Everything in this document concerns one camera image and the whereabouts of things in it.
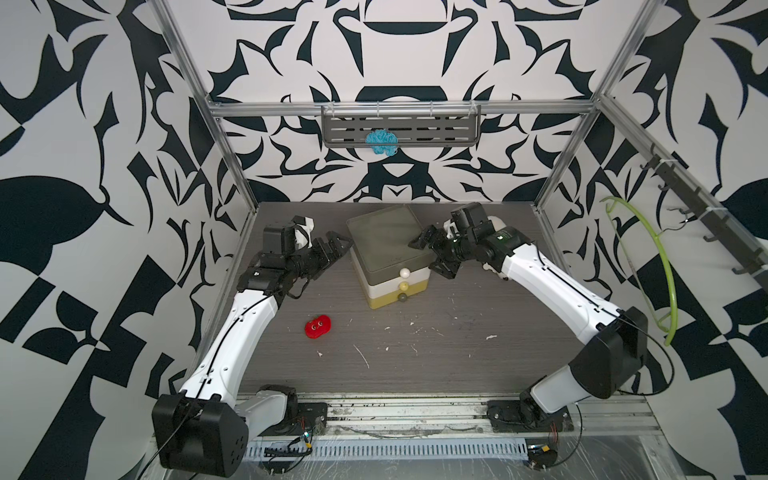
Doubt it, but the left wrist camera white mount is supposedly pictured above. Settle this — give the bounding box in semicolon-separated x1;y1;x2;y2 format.
262;216;315;256

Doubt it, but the white plush polar bear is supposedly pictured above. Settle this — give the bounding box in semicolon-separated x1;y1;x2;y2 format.
488;215;519;238

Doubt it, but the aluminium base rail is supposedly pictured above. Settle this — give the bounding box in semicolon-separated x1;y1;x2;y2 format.
298;392;661;439

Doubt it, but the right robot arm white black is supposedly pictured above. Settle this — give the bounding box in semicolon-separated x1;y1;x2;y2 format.
409;224;647;424

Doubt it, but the red toy with eyes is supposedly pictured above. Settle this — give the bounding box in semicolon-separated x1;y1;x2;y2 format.
304;315;332;339

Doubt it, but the drawer unit olive cream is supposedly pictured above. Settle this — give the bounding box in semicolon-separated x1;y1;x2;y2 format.
346;205;434;310

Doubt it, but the teal crumpled scrunchie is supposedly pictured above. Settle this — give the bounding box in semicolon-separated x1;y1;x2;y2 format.
365;129;399;157

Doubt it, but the grey slotted wall shelf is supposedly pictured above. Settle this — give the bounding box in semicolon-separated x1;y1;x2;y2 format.
320;104;481;148

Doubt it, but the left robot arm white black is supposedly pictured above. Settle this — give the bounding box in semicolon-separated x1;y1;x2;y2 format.
151;218;353;478

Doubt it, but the green clothes hanger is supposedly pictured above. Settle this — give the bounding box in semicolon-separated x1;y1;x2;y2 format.
599;196;680;347

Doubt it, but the dark wall hook rail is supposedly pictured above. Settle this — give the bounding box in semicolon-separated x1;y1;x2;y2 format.
640;144;767;290

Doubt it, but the white slotted cable duct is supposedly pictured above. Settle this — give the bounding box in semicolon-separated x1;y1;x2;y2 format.
245;436;530;463

